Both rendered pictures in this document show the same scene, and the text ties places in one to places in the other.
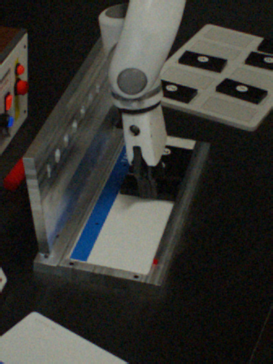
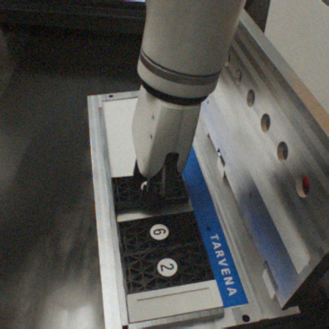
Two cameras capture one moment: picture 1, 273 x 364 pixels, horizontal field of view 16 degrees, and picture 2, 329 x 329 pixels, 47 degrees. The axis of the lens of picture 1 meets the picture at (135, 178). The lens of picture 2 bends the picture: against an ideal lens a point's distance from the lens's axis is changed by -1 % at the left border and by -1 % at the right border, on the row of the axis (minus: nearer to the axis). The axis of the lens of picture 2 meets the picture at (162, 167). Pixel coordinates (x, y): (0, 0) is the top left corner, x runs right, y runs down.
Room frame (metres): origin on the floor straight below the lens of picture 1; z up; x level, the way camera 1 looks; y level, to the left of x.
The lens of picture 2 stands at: (1.77, -0.14, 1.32)
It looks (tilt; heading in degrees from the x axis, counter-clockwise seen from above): 45 degrees down; 158
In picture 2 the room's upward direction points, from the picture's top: straight up
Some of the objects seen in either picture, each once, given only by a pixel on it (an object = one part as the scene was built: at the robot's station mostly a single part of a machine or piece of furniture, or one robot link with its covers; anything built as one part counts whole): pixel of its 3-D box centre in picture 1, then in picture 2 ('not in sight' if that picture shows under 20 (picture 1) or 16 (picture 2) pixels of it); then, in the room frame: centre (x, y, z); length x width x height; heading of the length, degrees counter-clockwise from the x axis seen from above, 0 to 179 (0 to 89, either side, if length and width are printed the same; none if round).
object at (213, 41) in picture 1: (228, 73); not in sight; (1.96, -0.19, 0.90); 0.40 x 0.27 x 0.01; 156
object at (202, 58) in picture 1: (202, 61); not in sight; (1.98, -0.13, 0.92); 0.10 x 0.05 x 0.01; 70
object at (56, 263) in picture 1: (130, 198); (167, 178); (1.43, 0.01, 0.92); 0.44 x 0.21 x 0.04; 169
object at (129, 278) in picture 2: (164, 153); (167, 269); (1.57, -0.05, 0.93); 0.10 x 0.05 x 0.01; 79
